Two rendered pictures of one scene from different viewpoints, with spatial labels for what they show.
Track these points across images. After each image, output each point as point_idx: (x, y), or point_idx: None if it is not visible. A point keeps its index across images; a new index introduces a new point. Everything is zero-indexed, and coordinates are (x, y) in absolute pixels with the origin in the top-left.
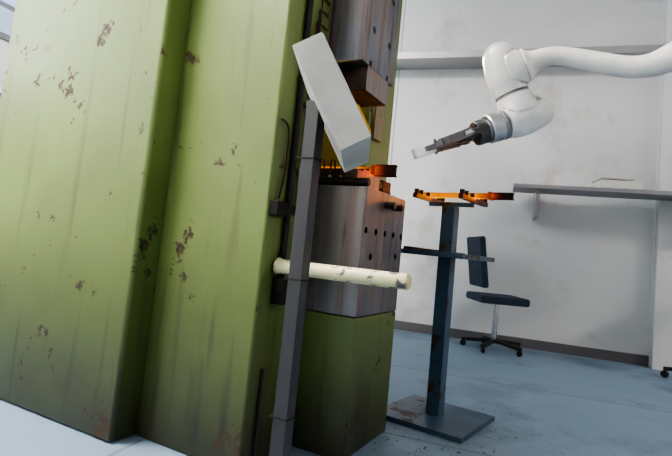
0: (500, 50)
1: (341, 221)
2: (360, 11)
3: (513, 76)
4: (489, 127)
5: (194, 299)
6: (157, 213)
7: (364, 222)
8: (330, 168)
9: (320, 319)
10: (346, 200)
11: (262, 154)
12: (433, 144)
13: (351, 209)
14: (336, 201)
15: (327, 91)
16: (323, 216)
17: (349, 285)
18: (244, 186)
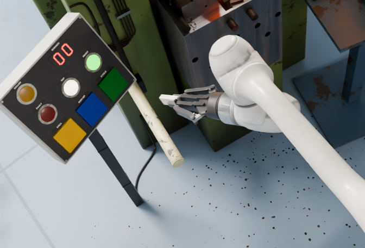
0: (214, 69)
1: (177, 42)
2: None
3: (230, 98)
4: (218, 117)
5: None
6: None
7: (189, 57)
8: None
9: (187, 84)
10: (175, 31)
11: None
12: (173, 105)
13: (180, 41)
14: (170, 24)
15: (25, 131)
16: (167, 25)
17: (194, 84)
18: None
